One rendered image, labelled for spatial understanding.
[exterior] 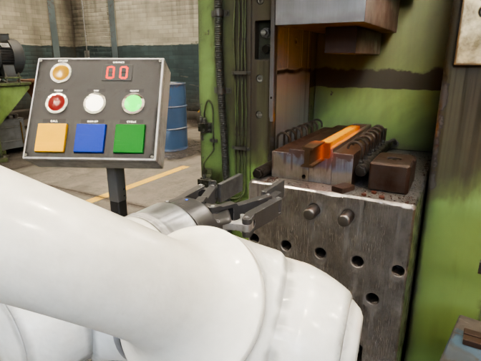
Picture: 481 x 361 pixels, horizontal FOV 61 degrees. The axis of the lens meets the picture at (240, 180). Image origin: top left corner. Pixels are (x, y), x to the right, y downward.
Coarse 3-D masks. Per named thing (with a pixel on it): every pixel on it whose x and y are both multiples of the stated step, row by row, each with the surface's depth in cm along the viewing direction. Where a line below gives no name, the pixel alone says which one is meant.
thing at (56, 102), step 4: (52, 96) 105; (56, 96) 105; (60, 96) 105; (52, 100) 105; (56, 100) 104; (60, 100) 104; (64, 100) 105; (48, 104) 105; (52, 104) 104; (56, 104) 104; (60, 104) 104; (52, 108) 104; (56, 108) 104; (60, 108) 104
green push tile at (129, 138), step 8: (120, 128) 101; (128, 128) 101; (136, 128) 101; (144, 128) 101; (120, 136) 101; (128, 136) 101; (136, 136) 101; (144, 136) 101; (120, 144) 100; (128, 144) 100; (136, 144) 100; (144, 144) 101; (120, 152) 100; (128, 152) 100; (136, 152) 100
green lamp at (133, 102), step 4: (132, 96) 104; (136, 96) 104; (128, 100) 103; (132, 100) 103; (136, 100) 103; (140, 100) 103; (128, 104) 103; (132, 104) 103; (136, 104) 103; (140, 104) 103; (128, 108) 103; (132, 108) 103; (136, 108) 103
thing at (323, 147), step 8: (344, 128) 116; (352, 128) 116; (336, 136) 104; (344, 136) 106; (312, 144) 89; (320, 144) 89; (328, 144) 92; (304, 152) 87; (312, 152) 87; (320, 152) 92; (328, 152) 92; (304, 160) 87; (312, 160) 88; (320, 160) 91
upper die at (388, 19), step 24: (288, 0) 90; (312, 0) 87; (336, 0) 85; (360, 0) 83; (384, 0) 98; (288, 24) 91; (312, 24) 90; (336, 24) 90; (360, 24) 90; (384, 24) 102
